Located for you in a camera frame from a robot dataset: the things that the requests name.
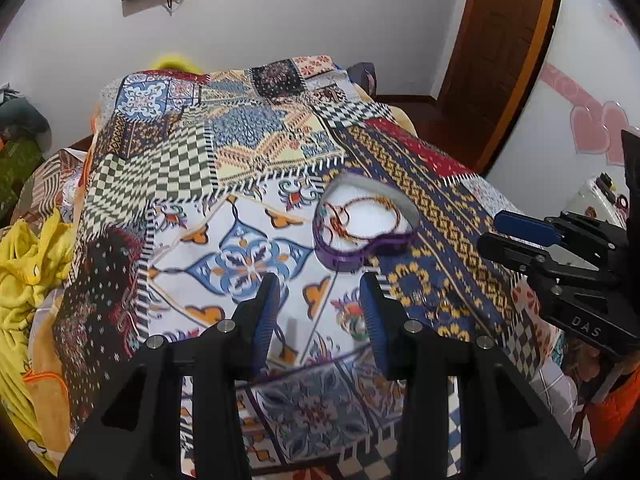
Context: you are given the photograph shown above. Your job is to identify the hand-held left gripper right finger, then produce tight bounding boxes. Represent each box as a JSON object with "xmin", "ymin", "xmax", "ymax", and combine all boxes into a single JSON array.
[{"xmin": 359, "ymin": 272, "xmax": 586, "ymax": 480}]

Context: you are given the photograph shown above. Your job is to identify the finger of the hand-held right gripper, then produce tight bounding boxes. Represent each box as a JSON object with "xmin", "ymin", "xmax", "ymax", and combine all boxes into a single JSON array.
[
  {"xmin": 476, "ymin": 232, "xmax": 556, "ymax": 286},
  {"xmin": 493, "ymin": 211, "xmax": 568, "ymax": 247}
]

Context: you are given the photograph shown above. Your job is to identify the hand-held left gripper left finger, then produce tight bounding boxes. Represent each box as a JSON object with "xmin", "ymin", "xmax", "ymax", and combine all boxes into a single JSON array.
[{"xmin": 57, "ymin": 272, "xmax": 281, "ymax": 480}]

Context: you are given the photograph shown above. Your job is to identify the purple heart-shaped jewelry box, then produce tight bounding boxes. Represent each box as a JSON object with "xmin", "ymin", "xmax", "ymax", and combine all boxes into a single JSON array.
[{"xmin": 312, "ymin": 172, "xmax": 420, "ymax": 269}]

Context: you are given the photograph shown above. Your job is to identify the person's right forearm orange sleeve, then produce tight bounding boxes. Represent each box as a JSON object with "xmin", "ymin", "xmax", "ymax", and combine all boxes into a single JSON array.
[{"xmin": 582, "ymin": 355, "xmax": 640, "ymax": 458}]

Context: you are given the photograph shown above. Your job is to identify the white floral storage box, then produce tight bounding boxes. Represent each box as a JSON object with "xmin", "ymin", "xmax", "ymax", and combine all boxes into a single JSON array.
[{"xmin": 565, "ymin": 172, "xmax": 630, "ymax": 233}]

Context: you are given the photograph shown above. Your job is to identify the colourful patchwork printed blanket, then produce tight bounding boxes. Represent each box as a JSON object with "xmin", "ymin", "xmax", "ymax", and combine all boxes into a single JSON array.
[{"xmin": 52, "ymin": 54, "xmax": 566, "ymax": 478}]

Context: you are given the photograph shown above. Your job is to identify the brown wooden door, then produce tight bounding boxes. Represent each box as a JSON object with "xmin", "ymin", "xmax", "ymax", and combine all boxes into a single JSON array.
[{"xmin": 436, "ymin": 0, "xmax": 567, "ymax": 175}]

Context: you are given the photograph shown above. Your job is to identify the yellow cloth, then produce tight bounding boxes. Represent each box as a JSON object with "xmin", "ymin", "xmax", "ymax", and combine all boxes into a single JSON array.
[{"xmin": 0, "ymin": 207, "xmax": 76, "ymax": 473}]

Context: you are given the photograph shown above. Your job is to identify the striped orange brown cloth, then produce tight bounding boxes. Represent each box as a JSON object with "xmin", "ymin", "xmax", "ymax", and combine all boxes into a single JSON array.
[{"xmin": 10, "ymin": 147, "xmax": 93, "ymax": 228}]

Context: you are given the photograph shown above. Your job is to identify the yellow pillow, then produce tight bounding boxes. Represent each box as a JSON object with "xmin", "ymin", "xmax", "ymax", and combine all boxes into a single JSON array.
[{"xmin": 150, "ymin": 51, "xmax": 203, "ymax": 74}]

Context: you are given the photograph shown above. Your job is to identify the grey green pillow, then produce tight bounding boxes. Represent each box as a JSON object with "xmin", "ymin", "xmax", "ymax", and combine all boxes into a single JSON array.
[{"xmin": 0, "ymin": 84, "xmax": 52, "ymax": 147}]

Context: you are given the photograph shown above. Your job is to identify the orange beaded bracelet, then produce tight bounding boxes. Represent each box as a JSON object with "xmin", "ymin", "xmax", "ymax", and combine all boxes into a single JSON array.
[{"xmin": 320, "ymin": 197, "xmax": 402, "ymax": 242}]

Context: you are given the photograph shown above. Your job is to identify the pink heart wall sticker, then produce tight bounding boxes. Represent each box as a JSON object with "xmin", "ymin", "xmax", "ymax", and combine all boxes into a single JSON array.
[{"xmin": 542, "ymin": 62, "xmax": 632, "ymax": 166}]

